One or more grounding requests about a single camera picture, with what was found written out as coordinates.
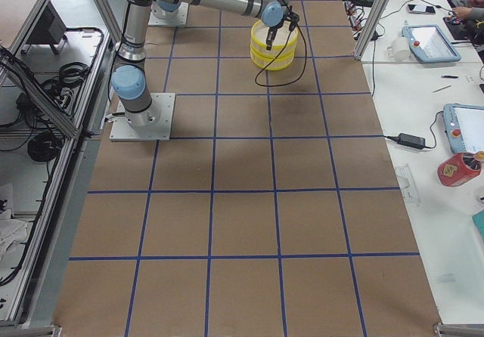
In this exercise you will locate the smartphone on table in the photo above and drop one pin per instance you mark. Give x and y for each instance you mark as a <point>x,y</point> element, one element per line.
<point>421,9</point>

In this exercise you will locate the white tape roll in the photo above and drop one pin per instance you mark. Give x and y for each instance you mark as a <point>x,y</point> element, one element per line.
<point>399,49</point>

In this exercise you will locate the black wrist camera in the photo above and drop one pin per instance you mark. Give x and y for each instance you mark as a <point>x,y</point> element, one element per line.
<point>292,18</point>

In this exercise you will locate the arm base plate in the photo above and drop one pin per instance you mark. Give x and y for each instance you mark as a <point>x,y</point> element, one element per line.
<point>151,125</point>
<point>162,18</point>

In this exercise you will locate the near blue teach pendant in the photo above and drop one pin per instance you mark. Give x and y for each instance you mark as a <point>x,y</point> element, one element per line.
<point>464,127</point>

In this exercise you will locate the small black power brick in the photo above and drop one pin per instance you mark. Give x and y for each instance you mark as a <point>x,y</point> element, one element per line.
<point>412,141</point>

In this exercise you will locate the aluminium frame post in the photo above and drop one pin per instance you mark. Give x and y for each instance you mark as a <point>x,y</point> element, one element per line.
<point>369,28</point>

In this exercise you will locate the far blue teach pendant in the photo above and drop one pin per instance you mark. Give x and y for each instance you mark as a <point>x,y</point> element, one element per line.
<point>429,44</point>

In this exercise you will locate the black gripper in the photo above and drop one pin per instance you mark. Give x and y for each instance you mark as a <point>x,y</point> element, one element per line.
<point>271,31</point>

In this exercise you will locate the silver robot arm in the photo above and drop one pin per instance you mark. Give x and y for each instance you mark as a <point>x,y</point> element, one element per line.
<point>128,77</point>

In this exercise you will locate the white crumpled cloth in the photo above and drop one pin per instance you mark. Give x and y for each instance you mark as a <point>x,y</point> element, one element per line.
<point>13,232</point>

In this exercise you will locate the red round tin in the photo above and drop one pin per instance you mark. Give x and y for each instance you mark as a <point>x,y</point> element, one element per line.
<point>460,168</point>

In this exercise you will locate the blue teach pendant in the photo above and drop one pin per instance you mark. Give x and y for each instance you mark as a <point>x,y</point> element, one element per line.
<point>464,127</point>
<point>429,44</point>

